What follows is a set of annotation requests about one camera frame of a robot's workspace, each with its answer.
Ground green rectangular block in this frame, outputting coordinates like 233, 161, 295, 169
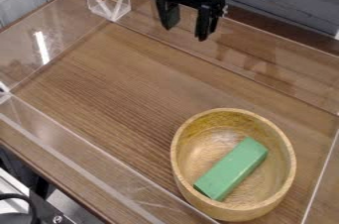
194, 137, 269, 201

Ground brown wooden bowl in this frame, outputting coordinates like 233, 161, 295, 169
171, 108, 297, 222

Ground clear acrylic tray wall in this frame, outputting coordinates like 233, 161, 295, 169
0, 0, 339, 224

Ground clear acrylic corner bracket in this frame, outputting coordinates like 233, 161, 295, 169
86, 0, 131, 22

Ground black cable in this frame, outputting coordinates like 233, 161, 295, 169
0, 192, 42, 224

